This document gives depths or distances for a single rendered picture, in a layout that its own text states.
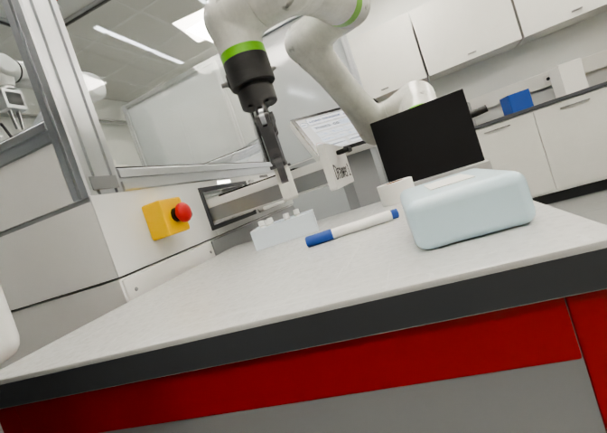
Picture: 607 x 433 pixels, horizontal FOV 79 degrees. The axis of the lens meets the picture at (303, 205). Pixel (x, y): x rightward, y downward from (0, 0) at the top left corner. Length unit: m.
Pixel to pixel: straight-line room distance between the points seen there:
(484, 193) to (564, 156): 3.69
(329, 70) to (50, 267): 0.89
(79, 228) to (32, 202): 0.11
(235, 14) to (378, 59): 3.66
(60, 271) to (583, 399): 0.74
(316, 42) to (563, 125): 3.11
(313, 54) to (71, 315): 0.90
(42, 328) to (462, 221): 0.75
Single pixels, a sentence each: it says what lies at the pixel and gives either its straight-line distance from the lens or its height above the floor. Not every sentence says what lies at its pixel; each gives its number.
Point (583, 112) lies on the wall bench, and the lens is 4.04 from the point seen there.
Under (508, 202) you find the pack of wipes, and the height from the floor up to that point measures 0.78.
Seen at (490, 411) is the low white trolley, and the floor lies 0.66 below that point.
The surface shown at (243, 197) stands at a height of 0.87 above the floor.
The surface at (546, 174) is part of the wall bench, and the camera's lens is 3.99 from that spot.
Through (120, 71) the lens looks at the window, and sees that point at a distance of 0.95.
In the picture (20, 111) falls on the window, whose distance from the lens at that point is 0.83.
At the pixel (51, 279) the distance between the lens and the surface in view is 0.81.
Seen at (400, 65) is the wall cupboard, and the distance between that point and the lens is 4.32.
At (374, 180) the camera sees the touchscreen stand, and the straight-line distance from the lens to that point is 1.94.
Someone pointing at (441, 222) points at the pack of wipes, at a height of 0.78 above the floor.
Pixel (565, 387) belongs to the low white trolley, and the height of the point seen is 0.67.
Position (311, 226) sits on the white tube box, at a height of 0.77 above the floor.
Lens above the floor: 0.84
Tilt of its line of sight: 2 degrees down
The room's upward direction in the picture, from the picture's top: 18 degrees counter-clockwise
